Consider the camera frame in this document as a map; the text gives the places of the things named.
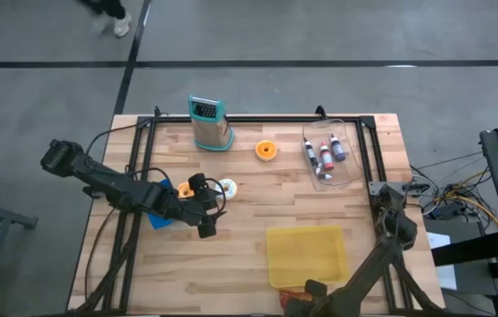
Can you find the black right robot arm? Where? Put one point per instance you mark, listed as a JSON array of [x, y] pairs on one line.
[[372, 268]]

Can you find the blue plastic basket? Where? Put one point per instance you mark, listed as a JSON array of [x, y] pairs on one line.
[[158, 220]]

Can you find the person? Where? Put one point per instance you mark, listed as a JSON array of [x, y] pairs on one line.
[[121, 26]]

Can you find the white sprinkled toy donut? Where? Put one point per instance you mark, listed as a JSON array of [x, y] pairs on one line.
[[230, 189]]

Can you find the black flat bar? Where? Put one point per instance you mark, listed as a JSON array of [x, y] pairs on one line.
[[473, 248]]

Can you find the violet food colour bottle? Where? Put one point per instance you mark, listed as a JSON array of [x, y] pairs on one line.
[[338, 149]]

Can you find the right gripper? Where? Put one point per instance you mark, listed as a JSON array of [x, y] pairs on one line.
[[330, 306]]

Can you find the orange toy donut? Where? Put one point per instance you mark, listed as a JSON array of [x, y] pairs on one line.
[[266, 150], [184, 190]]

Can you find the black aluminium table frame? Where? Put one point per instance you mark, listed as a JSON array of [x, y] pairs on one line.
[[249, 119]]

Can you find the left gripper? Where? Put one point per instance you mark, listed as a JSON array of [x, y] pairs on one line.
[[187, 207]]

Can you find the teal steel box grater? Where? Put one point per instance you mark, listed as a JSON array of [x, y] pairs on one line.
[[211, 132]]

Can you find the red food colour bottle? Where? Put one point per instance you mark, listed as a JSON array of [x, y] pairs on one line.
[[326, 157]]

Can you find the small dark dropper bottle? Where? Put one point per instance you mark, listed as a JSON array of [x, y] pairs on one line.
[[319, 167]]

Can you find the silver arm base bracket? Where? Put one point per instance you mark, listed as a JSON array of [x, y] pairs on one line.
[[375, 188]]

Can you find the clear plastic container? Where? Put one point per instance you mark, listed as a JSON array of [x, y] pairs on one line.
[[350, 171]]

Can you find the yellow plastic bin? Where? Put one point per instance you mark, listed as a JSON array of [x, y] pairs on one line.
[[307, 257]]

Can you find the grey metal stand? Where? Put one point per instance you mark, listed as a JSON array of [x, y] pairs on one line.
[[11, 215]]

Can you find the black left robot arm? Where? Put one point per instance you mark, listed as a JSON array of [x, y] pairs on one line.
[[112, 187]]

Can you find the black food colour bottle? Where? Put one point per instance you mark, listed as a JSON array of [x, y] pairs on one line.
[[310, 153]]

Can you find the red snack packet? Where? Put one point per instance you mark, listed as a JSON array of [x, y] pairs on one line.
[[292, 294]]

